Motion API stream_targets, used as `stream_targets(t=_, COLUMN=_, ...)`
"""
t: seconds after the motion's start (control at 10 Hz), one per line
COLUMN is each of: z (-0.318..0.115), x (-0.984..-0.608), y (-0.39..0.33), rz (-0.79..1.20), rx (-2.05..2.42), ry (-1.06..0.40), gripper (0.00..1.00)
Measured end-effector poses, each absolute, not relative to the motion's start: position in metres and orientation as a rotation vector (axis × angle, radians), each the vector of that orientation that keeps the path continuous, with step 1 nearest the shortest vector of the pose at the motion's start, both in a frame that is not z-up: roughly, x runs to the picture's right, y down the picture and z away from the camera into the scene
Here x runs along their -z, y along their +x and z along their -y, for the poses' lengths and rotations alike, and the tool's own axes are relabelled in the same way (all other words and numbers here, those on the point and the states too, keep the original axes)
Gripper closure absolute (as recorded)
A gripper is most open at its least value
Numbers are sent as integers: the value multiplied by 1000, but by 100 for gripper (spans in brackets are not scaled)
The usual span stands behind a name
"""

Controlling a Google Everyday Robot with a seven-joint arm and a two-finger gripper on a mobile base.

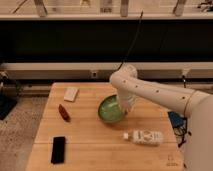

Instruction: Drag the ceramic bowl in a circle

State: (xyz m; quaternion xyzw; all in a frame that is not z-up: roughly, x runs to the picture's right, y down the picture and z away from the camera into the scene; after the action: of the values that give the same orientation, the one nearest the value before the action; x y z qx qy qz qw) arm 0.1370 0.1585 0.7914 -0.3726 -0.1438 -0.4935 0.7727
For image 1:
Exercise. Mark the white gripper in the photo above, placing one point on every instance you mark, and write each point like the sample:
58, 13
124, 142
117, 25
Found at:
125, 100

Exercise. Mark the green ceramic bowl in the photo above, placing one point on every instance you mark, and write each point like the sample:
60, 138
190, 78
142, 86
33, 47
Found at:
109, 110

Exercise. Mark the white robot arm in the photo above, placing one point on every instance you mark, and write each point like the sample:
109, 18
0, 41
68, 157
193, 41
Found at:
195, 105

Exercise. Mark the clear plastic bottle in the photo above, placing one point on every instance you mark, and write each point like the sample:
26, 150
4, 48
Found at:
144, 137

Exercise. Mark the blue object beside table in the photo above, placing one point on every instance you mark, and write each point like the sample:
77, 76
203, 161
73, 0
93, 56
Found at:
175, 119

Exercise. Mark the white rectangular sponge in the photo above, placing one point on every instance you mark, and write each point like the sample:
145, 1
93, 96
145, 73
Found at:
70, 94

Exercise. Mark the black rectangular block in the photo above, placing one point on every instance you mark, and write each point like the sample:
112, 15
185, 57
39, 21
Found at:
58, 150

